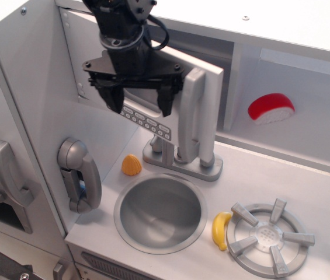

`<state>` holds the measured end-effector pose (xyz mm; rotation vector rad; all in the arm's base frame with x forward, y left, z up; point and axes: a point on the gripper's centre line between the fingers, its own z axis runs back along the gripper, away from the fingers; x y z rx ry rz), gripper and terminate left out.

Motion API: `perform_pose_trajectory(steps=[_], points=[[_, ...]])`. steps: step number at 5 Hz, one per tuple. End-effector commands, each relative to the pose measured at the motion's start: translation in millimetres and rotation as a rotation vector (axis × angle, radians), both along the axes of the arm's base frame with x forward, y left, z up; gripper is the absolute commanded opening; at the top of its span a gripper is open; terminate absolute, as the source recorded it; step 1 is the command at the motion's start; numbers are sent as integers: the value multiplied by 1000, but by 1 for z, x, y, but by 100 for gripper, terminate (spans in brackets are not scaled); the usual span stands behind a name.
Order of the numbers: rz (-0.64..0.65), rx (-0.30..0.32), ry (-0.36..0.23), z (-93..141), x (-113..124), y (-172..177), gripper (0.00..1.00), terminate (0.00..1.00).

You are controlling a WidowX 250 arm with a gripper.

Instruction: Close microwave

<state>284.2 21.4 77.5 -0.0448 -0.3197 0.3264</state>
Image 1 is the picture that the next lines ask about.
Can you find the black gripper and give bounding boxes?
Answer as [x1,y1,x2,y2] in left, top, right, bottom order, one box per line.
[82,42,185,117]

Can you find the white microwave door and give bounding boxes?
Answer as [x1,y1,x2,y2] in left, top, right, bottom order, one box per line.
[61,9,224,167]

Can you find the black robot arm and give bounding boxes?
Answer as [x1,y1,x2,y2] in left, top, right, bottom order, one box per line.
[82,1,184,117]

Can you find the yellow toy seashell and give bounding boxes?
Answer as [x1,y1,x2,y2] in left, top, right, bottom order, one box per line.
[121,154,142,176]

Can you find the grey toy faucet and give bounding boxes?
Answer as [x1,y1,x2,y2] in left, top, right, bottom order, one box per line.
[143,136,223,182]

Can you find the grey toy telephone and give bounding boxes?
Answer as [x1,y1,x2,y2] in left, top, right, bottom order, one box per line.
[57,137,102,214]

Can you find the round metal sink bowl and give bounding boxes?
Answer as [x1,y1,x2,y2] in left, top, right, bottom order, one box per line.
[114,174,207,254]

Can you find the red white toy sushi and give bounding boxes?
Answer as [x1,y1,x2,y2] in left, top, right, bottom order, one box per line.
[248,93,295,125]

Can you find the yellow toy banana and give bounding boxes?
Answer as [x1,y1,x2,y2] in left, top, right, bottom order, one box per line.
[211,212,232,251]

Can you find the grey ice dispenser panel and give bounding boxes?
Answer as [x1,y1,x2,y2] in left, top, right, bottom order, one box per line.
[0,191,33,234]

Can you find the grey toy stove burner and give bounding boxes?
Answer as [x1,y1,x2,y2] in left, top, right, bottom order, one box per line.
[226,198,315,279]

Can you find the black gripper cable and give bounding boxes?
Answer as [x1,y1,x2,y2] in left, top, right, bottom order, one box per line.
[145,13,171,51]

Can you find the grey fridge door handle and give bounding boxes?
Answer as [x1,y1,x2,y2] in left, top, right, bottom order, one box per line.
[0,141,34,207]

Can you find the grey oven handle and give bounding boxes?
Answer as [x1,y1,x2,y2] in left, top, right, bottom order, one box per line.
[53,262,65,280]

